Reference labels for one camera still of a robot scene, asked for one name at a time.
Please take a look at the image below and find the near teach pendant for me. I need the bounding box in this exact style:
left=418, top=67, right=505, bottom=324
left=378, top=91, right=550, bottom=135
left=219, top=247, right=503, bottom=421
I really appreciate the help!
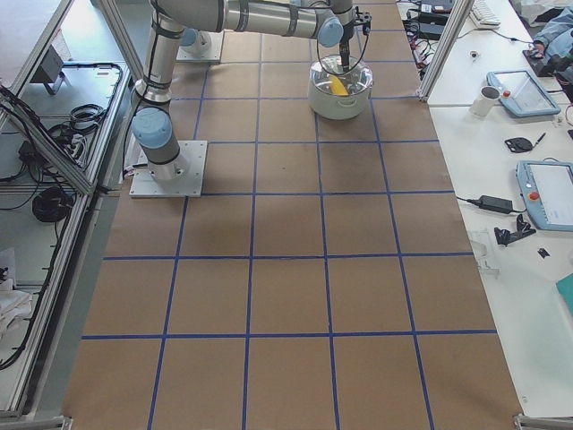
left=516, top=160, right=572, bottom=232

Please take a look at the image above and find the white keyboard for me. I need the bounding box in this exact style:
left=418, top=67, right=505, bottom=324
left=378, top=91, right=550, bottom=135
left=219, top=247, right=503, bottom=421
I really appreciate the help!
left=469, top=0, right=500, bottom=29

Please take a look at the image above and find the white mug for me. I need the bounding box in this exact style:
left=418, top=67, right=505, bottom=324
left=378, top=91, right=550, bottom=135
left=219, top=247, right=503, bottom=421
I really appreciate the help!
left=469, top=85, right=500, bottom=117

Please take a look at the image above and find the black power adapter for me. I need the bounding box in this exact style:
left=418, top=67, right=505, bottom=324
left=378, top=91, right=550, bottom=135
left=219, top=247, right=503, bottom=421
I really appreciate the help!
left=477, top=195, right=514, bottom=214

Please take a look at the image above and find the coiled black cable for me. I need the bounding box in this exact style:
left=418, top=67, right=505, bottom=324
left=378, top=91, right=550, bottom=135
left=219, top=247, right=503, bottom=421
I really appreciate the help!
left=31, top=186, right=72, bottom=223

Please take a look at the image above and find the aluminium frame post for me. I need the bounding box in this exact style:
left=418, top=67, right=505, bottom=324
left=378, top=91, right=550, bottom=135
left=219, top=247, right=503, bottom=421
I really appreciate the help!
left=417, top=0, right=474, bottom=102

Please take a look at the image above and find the teach pendant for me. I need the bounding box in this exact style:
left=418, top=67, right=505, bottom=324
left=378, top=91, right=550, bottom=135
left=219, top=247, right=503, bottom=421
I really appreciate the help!
left=486, top=70, right=560, bottom=117
left=516, top=160, right=572, bottom=232

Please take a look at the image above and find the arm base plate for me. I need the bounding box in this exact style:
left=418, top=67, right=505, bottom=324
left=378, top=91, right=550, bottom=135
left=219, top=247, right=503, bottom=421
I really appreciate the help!
left=176, top=29, right=224, bottom=64
left=129, top=141, right=208, bottom=198

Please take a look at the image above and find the pale green cooking pot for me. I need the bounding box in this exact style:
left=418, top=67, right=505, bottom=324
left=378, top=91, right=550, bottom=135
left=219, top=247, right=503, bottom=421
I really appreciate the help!
left=308, top=73, right=373, bottom=120

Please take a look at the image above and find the far teach pendant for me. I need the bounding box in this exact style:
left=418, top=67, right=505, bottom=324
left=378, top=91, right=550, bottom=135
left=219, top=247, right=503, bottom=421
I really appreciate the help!
left=486, top=70, right=560, bottom=117

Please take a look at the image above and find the black bracket part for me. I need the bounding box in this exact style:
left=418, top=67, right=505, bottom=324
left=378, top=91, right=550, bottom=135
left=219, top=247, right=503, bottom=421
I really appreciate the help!
left=493, top=213, right=536, bottom=246

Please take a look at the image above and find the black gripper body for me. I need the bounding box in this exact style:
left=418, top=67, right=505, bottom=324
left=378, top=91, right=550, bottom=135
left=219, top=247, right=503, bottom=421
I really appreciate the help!
left=338, top=6, right=372, bottom=45

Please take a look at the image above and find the yellow corn cob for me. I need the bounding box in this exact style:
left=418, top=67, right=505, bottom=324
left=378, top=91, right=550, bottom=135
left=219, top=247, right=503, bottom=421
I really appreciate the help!
left=329, top=75, right=349, bottom=97

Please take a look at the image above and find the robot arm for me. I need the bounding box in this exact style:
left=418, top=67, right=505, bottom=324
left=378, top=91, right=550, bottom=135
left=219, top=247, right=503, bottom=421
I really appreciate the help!
left=180, top=28, right=211, bottom=56
left=132, top=0, right=371, bottom=181

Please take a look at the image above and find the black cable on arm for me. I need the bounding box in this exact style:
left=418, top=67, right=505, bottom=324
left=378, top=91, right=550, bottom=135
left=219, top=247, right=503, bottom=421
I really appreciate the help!
left=314, top=26, right=371, bottom=76

